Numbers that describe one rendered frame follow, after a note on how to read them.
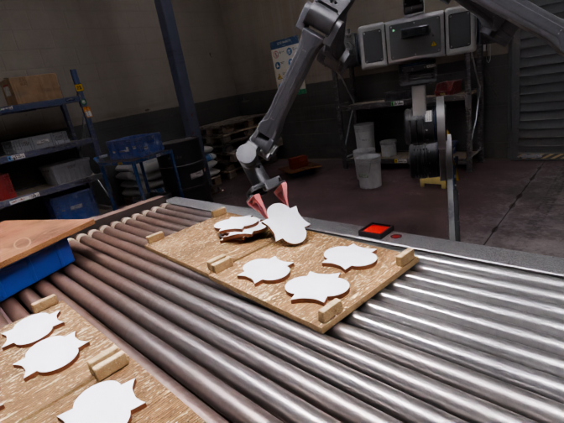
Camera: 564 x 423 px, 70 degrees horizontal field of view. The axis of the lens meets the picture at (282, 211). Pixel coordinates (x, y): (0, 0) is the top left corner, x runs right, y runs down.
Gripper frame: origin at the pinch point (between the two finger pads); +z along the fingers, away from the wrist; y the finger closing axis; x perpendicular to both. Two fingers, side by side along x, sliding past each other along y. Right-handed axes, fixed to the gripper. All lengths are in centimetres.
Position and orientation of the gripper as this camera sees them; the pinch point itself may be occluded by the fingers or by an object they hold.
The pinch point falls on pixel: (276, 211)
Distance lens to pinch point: 120.1
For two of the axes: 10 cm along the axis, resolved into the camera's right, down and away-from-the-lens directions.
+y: 8.1, -3.7, 4.7
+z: 4.7, 8.7, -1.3
